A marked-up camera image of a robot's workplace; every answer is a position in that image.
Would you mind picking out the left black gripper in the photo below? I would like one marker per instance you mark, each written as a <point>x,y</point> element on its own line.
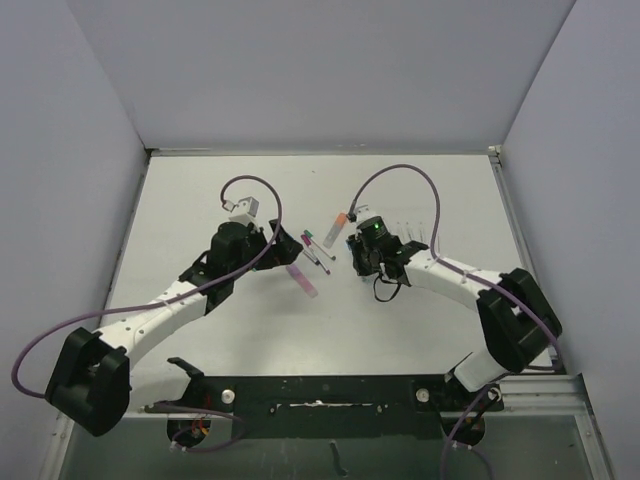
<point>284,254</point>

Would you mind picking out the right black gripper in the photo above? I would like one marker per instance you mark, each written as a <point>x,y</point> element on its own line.
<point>357,243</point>

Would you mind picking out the green cap marker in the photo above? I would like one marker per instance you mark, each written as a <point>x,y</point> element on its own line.
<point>321,248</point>

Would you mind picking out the orange cap pen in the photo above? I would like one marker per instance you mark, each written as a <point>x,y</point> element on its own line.
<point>409,231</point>

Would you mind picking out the orange cap highlighter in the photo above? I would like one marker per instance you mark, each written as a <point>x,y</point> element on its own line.
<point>335,230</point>

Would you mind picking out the teal cap pen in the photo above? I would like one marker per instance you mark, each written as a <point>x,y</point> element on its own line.
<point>400,231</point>

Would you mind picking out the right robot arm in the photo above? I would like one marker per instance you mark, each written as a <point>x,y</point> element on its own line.
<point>516,319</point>

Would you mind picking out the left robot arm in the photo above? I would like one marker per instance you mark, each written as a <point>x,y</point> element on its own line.
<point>91,382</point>

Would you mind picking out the magenta cap marker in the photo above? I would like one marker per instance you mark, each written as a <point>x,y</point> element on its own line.
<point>306,240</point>

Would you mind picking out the pink highlighter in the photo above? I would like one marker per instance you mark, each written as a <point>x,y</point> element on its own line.
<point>302,280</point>

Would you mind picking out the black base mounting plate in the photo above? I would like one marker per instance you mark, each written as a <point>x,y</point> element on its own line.
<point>219,411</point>

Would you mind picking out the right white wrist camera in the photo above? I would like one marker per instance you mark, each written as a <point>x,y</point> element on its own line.
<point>360,214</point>

